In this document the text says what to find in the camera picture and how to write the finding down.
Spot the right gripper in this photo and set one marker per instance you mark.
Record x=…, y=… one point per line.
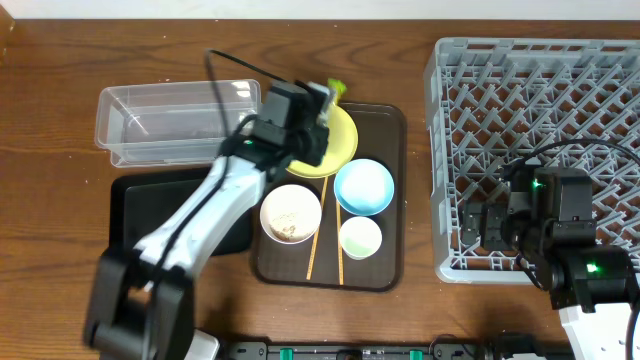
x=486, y=226

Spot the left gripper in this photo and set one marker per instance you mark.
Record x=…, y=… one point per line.
x=319, y=139

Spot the green snack wrapper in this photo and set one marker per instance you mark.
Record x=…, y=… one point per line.
x=337, y=89

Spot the blue bowl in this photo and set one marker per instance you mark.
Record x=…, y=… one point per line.
x=364, y=187

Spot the pink bowl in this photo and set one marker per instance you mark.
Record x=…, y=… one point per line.
x=291, y=198

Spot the white cup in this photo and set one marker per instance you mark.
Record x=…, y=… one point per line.
x=360, y=237

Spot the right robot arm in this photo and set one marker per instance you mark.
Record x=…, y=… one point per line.
x=547, y=221

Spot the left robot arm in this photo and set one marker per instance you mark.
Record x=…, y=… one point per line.
x=142, y=300

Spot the grey dishwasher rack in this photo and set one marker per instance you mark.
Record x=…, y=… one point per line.
x=569, y=102

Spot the black waste tray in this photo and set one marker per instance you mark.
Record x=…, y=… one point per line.
x=141, y=202

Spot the yellow plate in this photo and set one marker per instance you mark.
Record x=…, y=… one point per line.
x=342, y=145

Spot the right wooden chopstick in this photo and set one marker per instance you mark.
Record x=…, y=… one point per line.
x=339, y=246

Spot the wooden chopstick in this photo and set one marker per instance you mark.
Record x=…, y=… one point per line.
x=339, y=246
x=316, y=233

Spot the left wooden chopstick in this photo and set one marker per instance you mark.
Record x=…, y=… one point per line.
x=316, y=233

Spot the clear plastic bin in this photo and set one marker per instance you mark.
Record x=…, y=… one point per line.
x=167, y=124

